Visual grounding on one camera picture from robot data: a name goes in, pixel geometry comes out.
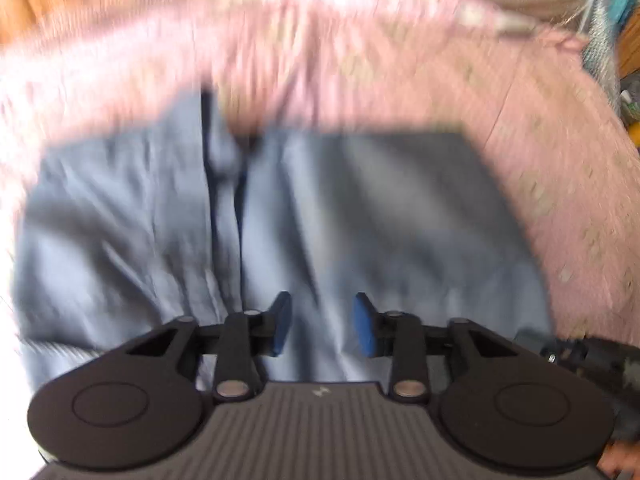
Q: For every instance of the yellow object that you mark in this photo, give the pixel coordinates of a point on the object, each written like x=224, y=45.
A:
x=636, y=135

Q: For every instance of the pink cloud print pillow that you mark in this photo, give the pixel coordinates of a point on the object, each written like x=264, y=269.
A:
x=485, y=12

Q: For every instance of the person's right hand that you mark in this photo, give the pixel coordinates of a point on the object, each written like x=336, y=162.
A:
x=620, y=460

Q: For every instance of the pink bear print blanket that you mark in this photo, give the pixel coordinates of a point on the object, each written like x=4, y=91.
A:
x=550, y=135

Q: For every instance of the grey-blue pants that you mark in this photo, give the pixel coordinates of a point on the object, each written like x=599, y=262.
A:
x=375, y=210

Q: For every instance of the clear bubble wrap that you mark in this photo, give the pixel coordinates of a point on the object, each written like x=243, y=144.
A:
x=597, y=45

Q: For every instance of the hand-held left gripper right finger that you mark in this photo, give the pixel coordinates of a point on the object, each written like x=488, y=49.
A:
x=365, y=325

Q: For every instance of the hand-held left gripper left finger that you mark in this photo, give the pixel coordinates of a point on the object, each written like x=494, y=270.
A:
x=282, y=320

